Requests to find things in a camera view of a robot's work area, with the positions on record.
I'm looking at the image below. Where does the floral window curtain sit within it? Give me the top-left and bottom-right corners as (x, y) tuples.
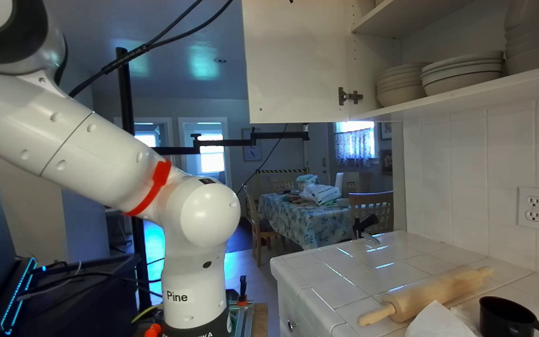
(336, 123), (377, 166)

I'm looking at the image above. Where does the white cabinet door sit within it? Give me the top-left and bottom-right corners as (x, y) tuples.
(242, 0), (351, 124)

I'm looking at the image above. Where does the black camera stand pole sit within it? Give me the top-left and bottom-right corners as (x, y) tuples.
(115, 46), (313, 312)

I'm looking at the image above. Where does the wooden rolling pin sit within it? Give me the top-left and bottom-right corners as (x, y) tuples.
(358, 269), (493, 327)

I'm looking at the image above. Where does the black cable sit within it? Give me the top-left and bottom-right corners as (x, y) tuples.
(68, 0), (237, 100)

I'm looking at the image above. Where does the stack of beige plates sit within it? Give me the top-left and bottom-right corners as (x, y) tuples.
(377, 63), (426, 108)

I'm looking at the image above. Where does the table with floral cloth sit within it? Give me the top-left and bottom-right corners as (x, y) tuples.
(259, 194), (353, 250)

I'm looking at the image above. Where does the black measuring cup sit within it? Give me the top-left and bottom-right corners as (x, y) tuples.
(480, 297), (539, 337)

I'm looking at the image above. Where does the white wall outlet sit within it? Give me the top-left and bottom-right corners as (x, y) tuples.
(517, 188), (539, 231)

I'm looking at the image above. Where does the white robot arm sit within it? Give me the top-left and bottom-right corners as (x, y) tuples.
(0, 0), (242, 337)

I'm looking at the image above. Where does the metal door hinge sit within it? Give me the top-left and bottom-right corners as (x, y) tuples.
(340, 87), (364, 108)

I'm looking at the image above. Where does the wooden chair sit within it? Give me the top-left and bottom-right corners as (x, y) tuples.
(349, 192), (394, 237)

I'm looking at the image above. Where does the stack of white plates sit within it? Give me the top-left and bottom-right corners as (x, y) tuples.
(422, 51), (504, 96)

